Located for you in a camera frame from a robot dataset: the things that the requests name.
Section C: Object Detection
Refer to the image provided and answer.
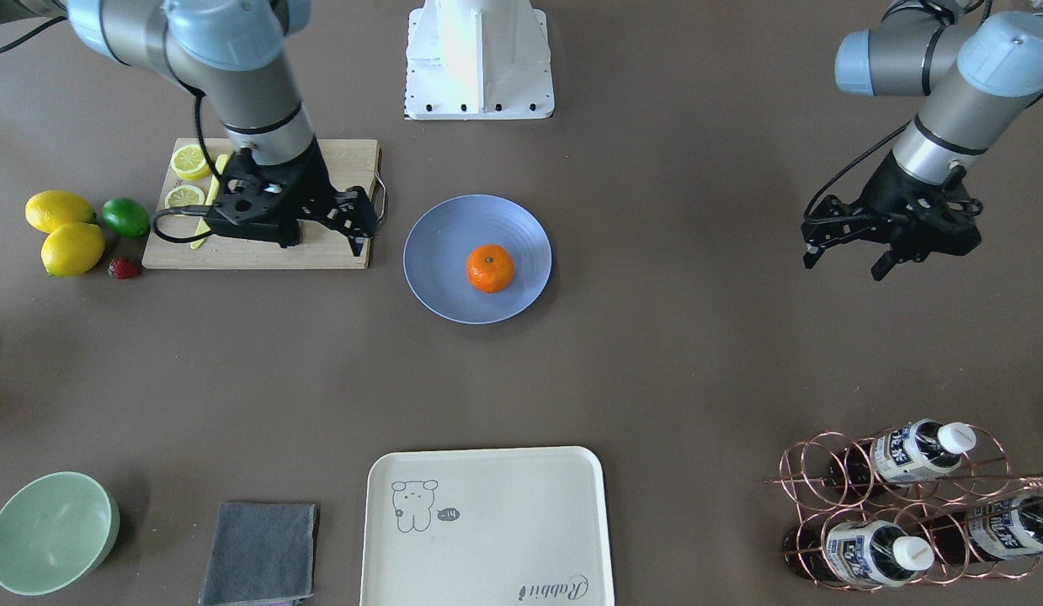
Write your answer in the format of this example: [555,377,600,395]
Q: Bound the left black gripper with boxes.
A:
[801,152,983,281]

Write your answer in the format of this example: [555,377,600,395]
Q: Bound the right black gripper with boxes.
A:
[205,138,379,257]

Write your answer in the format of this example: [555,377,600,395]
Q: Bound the blue round plate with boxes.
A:
[403,194,552,325]

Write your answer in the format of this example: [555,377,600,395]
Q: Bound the orange mandarin fruit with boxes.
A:
[465,244,516,293]

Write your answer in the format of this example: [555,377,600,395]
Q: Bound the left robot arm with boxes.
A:
[801,1,1043,280]

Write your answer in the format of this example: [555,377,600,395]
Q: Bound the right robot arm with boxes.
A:
[0,1,379,256]

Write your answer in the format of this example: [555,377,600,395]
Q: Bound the lemon half lower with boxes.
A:
[163,183,207,210]

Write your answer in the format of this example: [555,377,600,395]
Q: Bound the lemon half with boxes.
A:
[163,183,207,210]
[168,143,212,181]

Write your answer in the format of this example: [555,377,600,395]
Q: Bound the lemon half upper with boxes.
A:
[168,143,212,181]

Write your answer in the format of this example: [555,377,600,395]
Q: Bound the tea bottle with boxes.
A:
[923,495,1043,565]
[782,520,935,590]
[827,419,976,496]

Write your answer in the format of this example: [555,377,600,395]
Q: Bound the green lime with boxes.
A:
[101,197,151,237]

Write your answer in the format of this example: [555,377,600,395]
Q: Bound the red strawberry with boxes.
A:
[107,258,141,280]

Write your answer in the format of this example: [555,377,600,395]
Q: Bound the whole lemon lower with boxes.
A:
[40,222,105,277]

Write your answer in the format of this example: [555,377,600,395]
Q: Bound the whole lemon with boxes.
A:
[40,222,105,277]
[24,189,95,234]

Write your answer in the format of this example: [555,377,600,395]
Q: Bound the whole lemon upper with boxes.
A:
[24,189,95,234]

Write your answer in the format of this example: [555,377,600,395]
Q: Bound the tea bottle front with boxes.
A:
[782,520,935,590]

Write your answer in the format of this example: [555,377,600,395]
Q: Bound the cream rabbit tray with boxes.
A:
[359,446,616,605]

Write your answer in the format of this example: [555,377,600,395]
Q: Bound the grey folded cloth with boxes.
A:
[198,502,320,605]

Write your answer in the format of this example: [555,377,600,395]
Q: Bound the green bowl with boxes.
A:
[0,471,120,596]

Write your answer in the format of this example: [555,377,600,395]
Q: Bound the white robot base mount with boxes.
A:
[403,1,556,120]

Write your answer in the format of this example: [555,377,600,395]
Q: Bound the copper wire bottle rack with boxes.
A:
[775,427,1043,592]

